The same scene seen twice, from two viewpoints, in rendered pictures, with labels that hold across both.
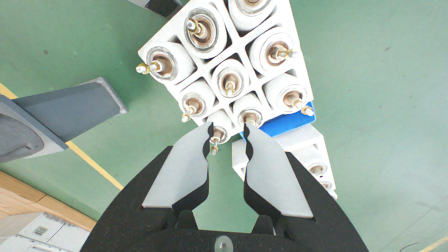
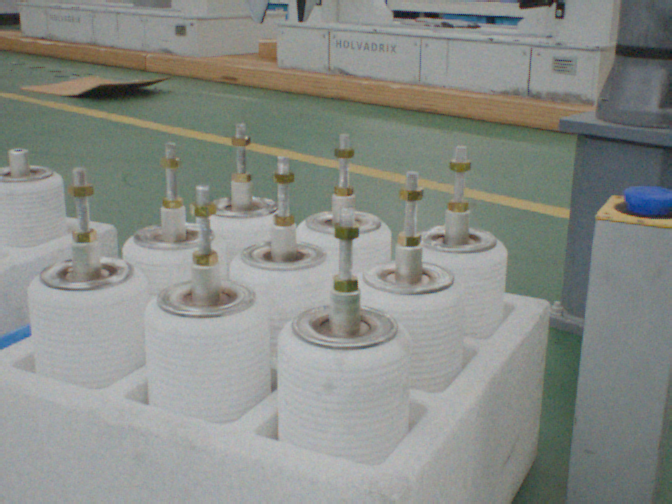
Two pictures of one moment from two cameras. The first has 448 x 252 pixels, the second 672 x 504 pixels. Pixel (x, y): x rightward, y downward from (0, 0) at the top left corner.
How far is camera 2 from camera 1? 0.69 m
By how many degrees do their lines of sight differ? 45
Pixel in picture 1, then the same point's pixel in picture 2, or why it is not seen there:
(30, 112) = (649, 149)
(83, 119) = (591, 204)
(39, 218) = (589, 88)
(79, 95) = not seen: hidden behind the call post
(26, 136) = (618, 110)
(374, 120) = not seen: outside the picture
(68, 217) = (531, 106)
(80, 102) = not seen: hidden behind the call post
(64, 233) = (510, 72)
